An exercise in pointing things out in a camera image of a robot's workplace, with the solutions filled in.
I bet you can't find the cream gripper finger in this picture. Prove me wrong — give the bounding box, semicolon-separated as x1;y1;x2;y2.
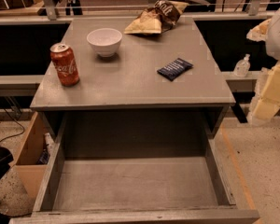
246;19;271;42
247;62;280;125

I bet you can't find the red coke can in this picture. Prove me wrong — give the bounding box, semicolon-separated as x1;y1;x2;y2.
50;43;79;87

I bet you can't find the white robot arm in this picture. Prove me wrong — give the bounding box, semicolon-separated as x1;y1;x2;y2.
247;8;280;125

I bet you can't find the grey cabinet with top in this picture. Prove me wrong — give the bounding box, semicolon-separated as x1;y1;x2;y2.
29;16;237;140

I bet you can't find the open grey top drawer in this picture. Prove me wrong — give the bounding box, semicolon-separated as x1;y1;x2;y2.
10;110;259;224

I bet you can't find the clear hand sanitizer bottle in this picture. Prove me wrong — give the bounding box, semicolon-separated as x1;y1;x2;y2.
233;54;250;77

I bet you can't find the dark blue snack packet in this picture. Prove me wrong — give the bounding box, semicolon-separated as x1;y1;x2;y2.
157;58;193;81

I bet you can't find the brown yellow chip bag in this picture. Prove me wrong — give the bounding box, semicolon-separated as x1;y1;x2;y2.
124;0;189;35

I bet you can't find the white ceramic bowl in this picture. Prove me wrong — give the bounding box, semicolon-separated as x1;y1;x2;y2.
87;28;122;57

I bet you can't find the cardboard box on floor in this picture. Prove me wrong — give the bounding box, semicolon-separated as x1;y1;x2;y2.
13;112;48;199

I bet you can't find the black cable on floor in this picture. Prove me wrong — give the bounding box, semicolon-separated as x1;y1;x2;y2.
0;107;26;147

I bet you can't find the grey bench shelf rail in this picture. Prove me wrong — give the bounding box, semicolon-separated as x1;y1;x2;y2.
0;75;43;97

